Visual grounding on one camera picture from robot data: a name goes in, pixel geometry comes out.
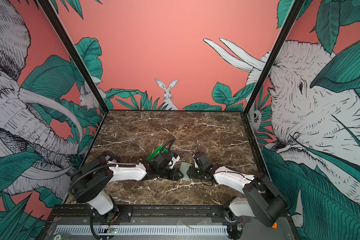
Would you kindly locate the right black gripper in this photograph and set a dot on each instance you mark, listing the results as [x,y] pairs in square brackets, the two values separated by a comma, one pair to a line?
[192,172]

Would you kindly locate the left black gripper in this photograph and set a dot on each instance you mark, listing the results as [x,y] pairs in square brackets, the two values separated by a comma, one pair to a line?
[176,174]

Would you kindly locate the green plastic card tray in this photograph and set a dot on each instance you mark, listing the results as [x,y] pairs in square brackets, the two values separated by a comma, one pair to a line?
[156,152]

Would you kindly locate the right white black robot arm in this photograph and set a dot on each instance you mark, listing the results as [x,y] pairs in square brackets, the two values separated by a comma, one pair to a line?
[262,199]

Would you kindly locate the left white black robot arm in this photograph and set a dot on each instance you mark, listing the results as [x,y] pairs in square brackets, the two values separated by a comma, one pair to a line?
[88,183]

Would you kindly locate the black white checkerboard plate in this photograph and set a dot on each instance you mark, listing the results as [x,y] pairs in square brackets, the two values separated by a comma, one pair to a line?
[110,158]

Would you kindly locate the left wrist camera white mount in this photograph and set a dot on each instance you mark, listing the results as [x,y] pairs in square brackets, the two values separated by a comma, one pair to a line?
[175,158]

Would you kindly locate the black front mounting rail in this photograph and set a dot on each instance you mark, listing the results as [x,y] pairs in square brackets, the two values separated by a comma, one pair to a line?
[218,213]

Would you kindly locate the white perforated cable duct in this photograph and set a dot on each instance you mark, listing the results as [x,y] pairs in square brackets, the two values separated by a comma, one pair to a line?
[129,230]

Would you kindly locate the right black frame post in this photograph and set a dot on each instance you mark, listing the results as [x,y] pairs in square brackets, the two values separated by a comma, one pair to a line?
[289,21]

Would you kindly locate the black frame post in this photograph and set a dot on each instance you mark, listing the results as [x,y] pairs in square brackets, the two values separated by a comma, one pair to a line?
[289,21]
[52,16]

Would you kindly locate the left black frame post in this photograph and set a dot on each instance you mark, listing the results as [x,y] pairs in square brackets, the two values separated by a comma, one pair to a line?
[52,16]

